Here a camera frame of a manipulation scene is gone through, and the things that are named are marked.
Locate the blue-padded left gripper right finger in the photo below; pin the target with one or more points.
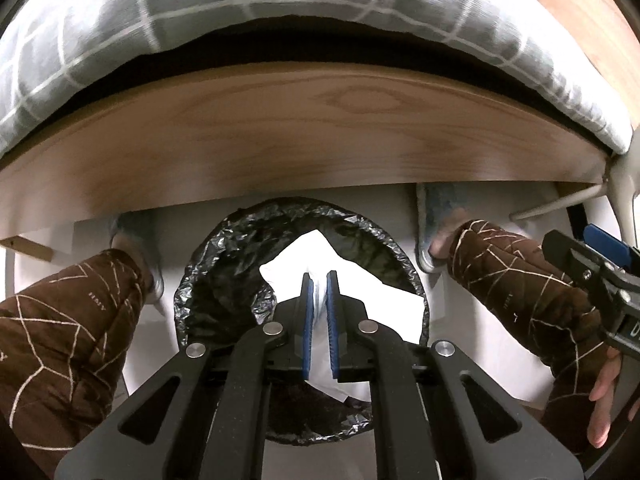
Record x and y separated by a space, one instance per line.
436 413

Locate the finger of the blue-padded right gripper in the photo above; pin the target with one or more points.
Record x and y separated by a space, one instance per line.
580 263
607 245

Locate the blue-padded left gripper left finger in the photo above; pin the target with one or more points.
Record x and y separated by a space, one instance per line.
204 414

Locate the white tissue paper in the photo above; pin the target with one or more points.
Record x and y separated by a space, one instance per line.
312 254

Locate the black lined trash bin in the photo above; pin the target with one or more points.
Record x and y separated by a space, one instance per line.
222 295

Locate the person right hand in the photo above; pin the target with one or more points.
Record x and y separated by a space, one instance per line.
602 395

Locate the grey right slipper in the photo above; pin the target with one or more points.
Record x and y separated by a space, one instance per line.
442 208

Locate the wooden headboard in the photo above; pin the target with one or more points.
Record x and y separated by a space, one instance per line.
607 39

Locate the grey checked bed mattress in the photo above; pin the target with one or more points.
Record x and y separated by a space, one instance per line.
54 49

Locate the wooden bed frame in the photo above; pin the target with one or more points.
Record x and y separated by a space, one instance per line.
278 128

